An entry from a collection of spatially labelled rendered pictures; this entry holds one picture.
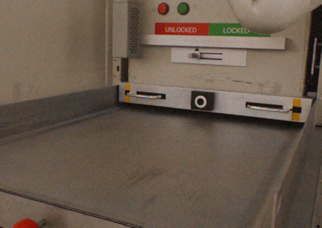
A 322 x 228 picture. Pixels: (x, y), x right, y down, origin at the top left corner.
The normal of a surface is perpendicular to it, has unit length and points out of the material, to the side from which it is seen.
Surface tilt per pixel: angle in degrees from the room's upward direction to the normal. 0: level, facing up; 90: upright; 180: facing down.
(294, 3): 109
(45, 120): 90
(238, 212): 0
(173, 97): 90
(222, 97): 90
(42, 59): 90
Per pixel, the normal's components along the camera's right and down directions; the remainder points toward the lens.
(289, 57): -0.44, 0.14
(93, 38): 0.74, 0.14
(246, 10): -0.69, 0.46
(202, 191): 0.03, -0.99
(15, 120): 0.90, 0.10
